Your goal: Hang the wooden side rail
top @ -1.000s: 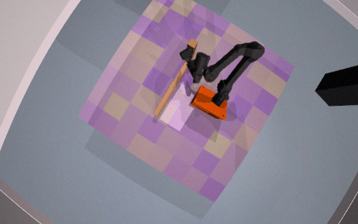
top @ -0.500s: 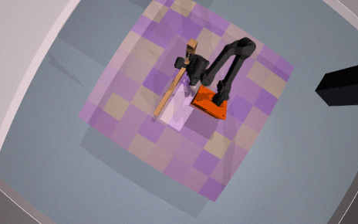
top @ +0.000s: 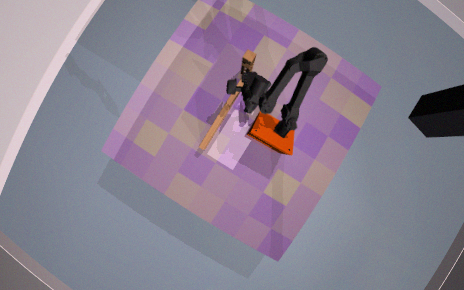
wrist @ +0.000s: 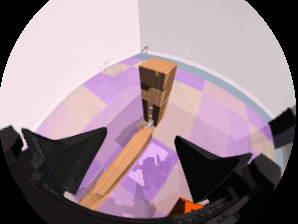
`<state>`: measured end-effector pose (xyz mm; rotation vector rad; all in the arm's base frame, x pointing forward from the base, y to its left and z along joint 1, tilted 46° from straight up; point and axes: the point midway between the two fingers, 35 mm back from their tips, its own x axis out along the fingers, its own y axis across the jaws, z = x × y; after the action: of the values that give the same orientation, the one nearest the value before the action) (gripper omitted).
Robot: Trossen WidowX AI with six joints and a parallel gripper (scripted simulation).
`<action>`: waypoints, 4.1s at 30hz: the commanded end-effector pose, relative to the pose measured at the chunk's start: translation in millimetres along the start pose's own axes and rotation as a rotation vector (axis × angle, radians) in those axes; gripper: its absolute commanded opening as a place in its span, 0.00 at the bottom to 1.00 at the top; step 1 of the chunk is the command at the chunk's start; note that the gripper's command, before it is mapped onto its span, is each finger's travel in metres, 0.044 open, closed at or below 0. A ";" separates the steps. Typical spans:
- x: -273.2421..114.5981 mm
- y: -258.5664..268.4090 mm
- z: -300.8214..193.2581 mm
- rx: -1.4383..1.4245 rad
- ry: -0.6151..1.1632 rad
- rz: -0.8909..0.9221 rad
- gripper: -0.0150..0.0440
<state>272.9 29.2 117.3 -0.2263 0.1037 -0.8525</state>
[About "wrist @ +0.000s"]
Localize wooden slotted post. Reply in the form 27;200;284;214
138;57;177;127

